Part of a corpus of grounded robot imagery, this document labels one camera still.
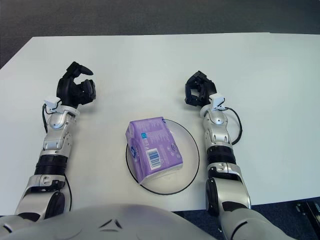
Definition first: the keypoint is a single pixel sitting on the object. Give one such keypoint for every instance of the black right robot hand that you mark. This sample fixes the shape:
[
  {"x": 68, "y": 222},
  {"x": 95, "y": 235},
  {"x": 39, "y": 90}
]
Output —
[{"x": 206, "y": 88}]

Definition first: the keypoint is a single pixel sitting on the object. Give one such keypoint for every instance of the white right wrist mount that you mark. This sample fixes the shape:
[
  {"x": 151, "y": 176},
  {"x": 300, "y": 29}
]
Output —
[{"x": 217, "y": 100}]

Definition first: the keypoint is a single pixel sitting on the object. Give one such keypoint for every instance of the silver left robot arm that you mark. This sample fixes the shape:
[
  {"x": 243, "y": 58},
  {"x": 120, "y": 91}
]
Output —
[{"x": 55, "y": 140}]

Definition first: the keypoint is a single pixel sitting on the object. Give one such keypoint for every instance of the white plate with black rim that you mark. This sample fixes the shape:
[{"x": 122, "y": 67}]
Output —
[{"x": 187, "y": 160}]

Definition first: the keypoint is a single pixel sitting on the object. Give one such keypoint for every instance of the purple tissue paper pack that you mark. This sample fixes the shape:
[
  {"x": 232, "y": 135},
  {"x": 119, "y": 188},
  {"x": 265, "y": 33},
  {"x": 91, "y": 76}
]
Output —
[{"x": 155, "y": 145}]

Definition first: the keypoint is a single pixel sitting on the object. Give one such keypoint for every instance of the white wrist mount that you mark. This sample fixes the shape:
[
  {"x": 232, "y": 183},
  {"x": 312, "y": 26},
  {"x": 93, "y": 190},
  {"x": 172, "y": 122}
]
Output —
[
  {"x": 52, "y": 103},
  {"x": 217, "y": 100}
]

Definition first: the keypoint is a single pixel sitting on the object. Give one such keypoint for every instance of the white left wrist mount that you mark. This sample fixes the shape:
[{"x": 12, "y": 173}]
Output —
[{"x": 52, "y": 103}]

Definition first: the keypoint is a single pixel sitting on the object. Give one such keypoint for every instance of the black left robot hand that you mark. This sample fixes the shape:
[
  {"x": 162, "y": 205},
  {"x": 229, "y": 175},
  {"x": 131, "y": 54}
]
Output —
[{"x": 67, "y": 92}]

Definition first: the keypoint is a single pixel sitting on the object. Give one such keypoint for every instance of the grey robot torso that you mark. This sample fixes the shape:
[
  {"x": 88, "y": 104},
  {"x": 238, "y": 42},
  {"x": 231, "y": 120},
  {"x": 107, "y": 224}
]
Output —
[{"x": 125, "y": 225}]

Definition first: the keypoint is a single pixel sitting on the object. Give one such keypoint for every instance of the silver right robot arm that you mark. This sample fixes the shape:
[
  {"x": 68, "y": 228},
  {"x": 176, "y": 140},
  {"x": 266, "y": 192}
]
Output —
[{"x": 217, "y": 135}]

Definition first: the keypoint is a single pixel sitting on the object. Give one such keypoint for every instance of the black frame under table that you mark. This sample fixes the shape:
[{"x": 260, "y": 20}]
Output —
[{"x": 308, "y": 207}]

